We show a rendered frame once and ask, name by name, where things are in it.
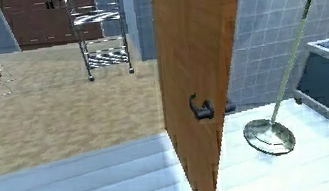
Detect brown wooden room door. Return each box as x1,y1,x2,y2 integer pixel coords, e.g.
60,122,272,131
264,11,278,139
150,0,262,191

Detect dark brown wooden cupboard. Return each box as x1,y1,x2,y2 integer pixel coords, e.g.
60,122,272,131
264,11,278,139
0,0,105,54

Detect black door handle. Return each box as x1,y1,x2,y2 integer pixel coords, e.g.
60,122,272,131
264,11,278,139
187,91,216,122

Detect metal wire shelf cart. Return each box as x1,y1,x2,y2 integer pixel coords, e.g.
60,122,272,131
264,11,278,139
63,0,137,84

